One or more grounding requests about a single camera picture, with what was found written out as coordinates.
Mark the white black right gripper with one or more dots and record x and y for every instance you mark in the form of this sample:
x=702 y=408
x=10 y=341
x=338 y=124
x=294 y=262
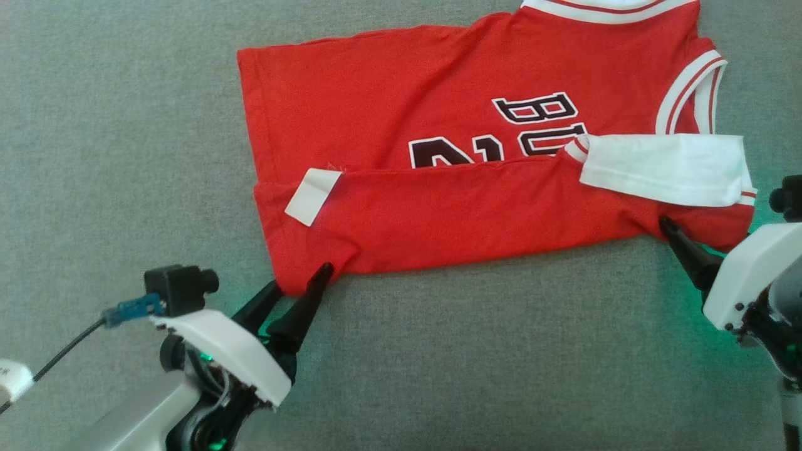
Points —
x=749 y=269

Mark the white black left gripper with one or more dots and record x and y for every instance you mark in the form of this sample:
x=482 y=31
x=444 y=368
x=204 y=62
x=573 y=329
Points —
x=232 y=351

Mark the red basketball jersey white sleeves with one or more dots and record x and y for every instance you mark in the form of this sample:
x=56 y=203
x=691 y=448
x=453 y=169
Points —
x=438 y=213

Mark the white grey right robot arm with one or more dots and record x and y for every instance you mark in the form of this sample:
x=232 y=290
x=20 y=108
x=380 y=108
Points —
x=791 y=413

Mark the large grey sofa chaise cushion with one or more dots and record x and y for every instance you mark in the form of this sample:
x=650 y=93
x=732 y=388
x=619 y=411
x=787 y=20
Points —
x=438 y=376

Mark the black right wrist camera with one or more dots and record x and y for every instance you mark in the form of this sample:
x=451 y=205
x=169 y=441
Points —
x=791 y=197

